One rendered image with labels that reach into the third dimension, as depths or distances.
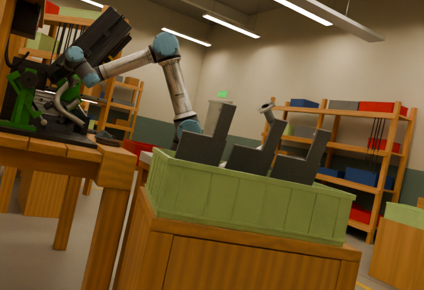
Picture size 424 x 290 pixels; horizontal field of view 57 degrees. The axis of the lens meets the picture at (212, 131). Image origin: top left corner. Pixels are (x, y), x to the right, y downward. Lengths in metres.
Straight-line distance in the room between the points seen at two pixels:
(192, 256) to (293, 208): 0.34
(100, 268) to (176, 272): 0.66
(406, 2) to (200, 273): 7.18
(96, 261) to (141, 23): 10.66
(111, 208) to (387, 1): 7.15
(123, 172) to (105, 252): 0.34
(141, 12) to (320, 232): 11.15
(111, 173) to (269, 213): 0.73
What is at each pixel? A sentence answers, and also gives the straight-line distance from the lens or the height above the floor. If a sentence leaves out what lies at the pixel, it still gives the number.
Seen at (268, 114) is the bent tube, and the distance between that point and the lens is 1.28.
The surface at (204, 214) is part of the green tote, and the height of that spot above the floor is 0.82.
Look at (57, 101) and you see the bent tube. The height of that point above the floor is 1.05.
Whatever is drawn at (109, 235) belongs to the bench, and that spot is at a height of 0.56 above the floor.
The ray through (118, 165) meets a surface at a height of 0.85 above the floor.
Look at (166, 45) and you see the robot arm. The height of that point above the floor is 1.41.
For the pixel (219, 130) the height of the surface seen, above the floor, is 1.07.
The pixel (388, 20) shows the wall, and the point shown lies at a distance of 8.01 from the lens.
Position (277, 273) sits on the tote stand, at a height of 0.69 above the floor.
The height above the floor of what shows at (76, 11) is 2.20.
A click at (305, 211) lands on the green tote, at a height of 0.88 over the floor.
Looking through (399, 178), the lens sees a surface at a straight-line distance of 6.85.
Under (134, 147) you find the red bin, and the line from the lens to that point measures 2.24.
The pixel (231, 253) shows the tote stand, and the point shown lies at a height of 0.73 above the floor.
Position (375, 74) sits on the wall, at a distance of 7.75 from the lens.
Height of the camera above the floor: 1.04
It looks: 1 degrees up
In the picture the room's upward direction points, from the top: 12 degrees clockwise
